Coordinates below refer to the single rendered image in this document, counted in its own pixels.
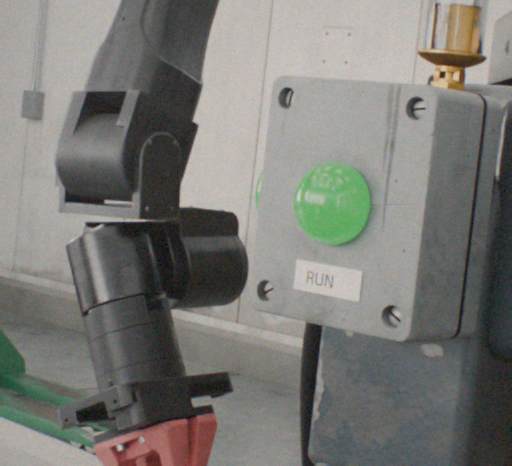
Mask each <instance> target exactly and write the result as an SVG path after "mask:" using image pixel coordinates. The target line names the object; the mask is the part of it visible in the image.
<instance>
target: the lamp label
mask: <svg viewBox="0 0 512 466"><path fill-rule="evenodd" d="M361 274H362V271H358V270H352V269H347V268H341V267H335V266H329V265H324V264H318V263H312V261H306V260H301V259H297V266H296V275H295V284H294V289H297V290H302V291H306V292H311V293H317V294H322V295H327V296H332V297H337V298H343V299H348V300H353V301H359V292H360V283H361Z"/></svg>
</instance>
